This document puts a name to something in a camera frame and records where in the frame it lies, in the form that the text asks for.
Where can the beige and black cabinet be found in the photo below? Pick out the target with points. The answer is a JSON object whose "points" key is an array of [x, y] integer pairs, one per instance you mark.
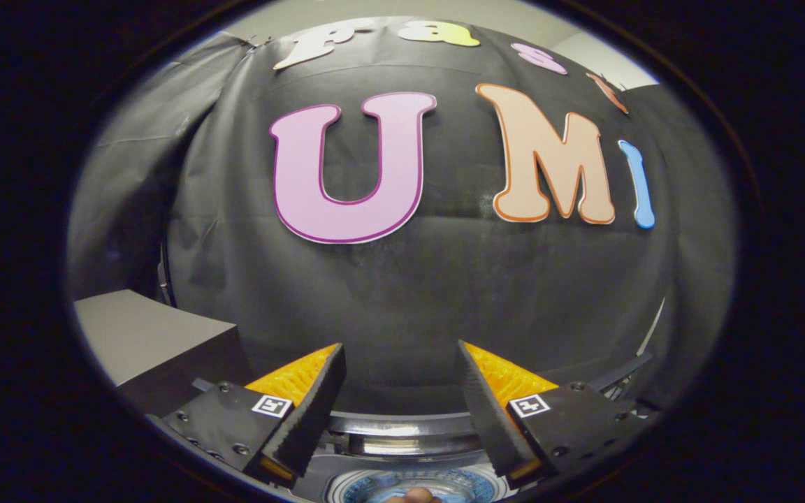
{"points": [[144, 335]]}

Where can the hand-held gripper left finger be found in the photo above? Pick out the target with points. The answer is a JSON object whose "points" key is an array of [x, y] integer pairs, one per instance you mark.
{"points": [[308, 419]]}

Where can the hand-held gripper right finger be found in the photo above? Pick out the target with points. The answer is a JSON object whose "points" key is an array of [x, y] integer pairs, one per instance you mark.
{"points": [[493, 419]]}

